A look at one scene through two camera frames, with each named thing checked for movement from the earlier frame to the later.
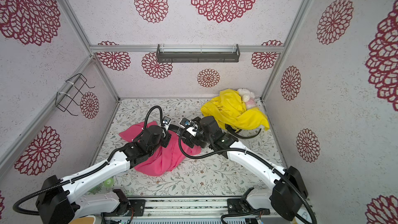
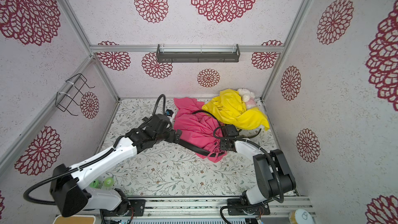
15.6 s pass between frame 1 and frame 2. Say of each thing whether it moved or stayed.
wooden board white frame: stayed
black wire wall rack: stayed
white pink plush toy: stayed
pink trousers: moved
